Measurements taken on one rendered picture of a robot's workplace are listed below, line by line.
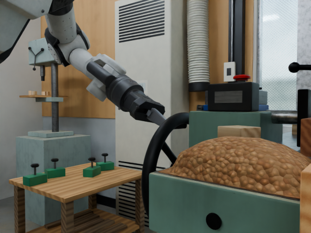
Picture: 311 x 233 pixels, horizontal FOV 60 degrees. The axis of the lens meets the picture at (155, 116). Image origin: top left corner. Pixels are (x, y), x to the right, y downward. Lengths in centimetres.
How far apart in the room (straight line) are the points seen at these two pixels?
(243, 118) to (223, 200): 25
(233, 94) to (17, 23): 44
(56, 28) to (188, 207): 77
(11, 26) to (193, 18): 152
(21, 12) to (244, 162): 52
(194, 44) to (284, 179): 174
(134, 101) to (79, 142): 188
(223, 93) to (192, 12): 157
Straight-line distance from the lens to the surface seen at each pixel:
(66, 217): 148
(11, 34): 63
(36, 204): 253
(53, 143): 237
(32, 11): 64
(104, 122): 267
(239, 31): 196
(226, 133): 39
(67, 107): 308
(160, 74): 191
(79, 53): 96
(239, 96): 47
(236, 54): 193
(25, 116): 336
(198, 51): 192
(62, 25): 92
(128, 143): 209
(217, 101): 49
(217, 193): 24
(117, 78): 77
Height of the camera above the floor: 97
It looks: 2 degrees down
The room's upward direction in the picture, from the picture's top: straight up
